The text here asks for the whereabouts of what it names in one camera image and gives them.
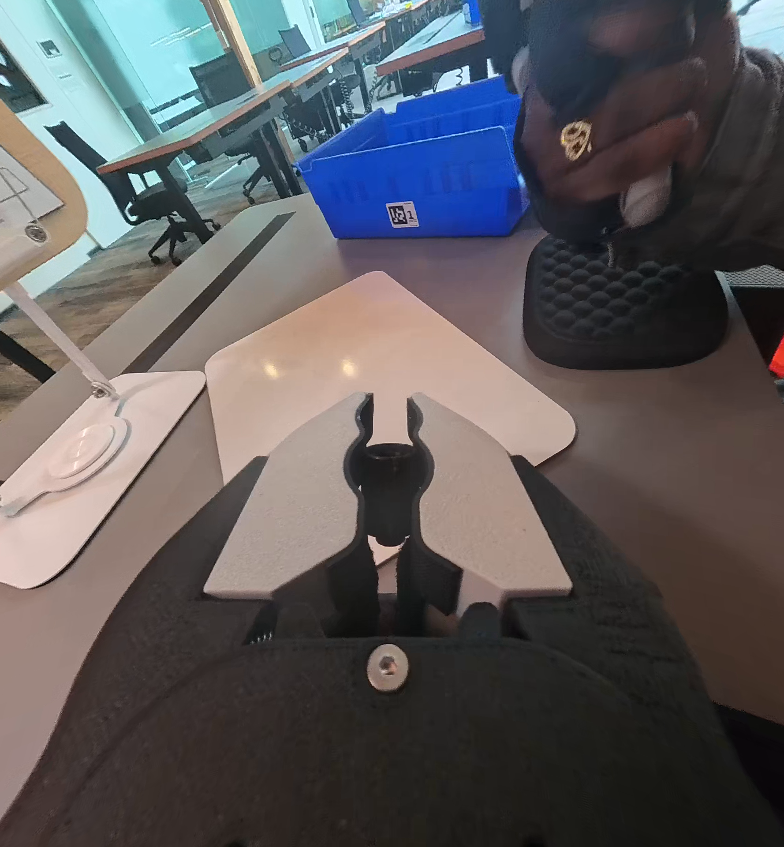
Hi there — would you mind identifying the wood-edged office desk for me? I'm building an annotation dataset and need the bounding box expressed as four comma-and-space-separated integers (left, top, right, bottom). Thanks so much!
97, 79, 303, 244
375, 8, 487, 79

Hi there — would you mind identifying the small white whiteboard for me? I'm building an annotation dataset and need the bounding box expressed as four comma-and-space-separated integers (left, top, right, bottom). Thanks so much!
205, 271, 577, 566

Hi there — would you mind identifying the blue plastic bin white tag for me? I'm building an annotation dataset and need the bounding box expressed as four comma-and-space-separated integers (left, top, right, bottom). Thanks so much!
296, 76, 532, 240

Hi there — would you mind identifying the wooden sign stand white base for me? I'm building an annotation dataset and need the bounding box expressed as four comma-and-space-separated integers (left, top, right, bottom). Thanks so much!
0, 66, 206, 590

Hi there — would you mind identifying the black honeycomb armrest pad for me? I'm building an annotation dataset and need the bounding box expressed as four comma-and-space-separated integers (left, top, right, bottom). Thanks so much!
523, 233, 729, 370

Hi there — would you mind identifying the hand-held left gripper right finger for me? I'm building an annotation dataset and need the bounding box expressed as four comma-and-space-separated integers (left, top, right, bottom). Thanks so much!
407, 392, 573, 619

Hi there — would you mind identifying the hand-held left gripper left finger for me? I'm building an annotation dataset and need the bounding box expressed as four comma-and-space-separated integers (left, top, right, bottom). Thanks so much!
203, 392, 374, 603

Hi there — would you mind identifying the black marker cap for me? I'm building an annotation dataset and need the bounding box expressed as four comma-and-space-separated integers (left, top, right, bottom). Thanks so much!
363, 443, 427, 547

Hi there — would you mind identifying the printed instruction sheet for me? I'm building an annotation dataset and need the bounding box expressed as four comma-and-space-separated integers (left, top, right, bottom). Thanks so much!
0, 119, 64, 229

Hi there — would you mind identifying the black office chair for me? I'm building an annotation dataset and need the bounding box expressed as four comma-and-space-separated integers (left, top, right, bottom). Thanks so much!
45, 121, 221, 267

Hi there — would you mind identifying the person's right hand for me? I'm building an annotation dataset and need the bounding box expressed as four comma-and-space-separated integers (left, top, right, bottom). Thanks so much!
538, 13, 717, 206

